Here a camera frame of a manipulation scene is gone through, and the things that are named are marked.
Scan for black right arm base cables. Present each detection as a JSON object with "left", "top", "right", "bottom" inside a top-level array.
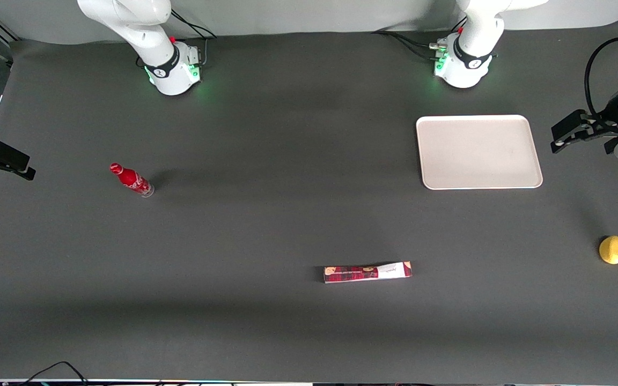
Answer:
[{"left": 171, "top": 10, "right": 218, "bottom": 68}]

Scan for red cola bottle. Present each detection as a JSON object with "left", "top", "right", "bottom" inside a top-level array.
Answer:
[{"left": 109, "top": 162, "right": 155, "bottom": 198}]

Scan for dark grey table mat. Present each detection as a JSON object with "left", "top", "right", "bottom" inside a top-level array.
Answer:
[{"left": 0, "top": 19, "right": 618, "bottom": 384}]

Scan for black left arm base cables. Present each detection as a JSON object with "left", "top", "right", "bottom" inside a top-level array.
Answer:
[{"left": 372, "top": 31, "right": 446, "bottom": 61}]

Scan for yellow lemon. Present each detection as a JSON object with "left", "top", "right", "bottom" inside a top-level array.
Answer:
[{"left": 599, "top": 235, "right": 618, "bottom": 265}]

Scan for black arm base cables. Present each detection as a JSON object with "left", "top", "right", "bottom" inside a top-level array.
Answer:
[
  {"left": 171, "top": 10, "right": 218, "bottom": 68},
  {"left": 372, "top": 31, "right": 446, "bottom": 61}
]

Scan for red cookie box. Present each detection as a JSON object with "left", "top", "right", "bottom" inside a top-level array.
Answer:
[{"left": 323, "top": 261, "right": 413, "bottom": 284}]

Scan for thin black cable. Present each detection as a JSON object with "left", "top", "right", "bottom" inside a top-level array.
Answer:
[{"left": 19, "top": 361, "right": 91, "bottom": 386}]

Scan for white rectangular tray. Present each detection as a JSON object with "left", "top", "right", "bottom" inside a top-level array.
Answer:
[{"left": 416, "top": 115, "right": 544, "bottom": 190}]

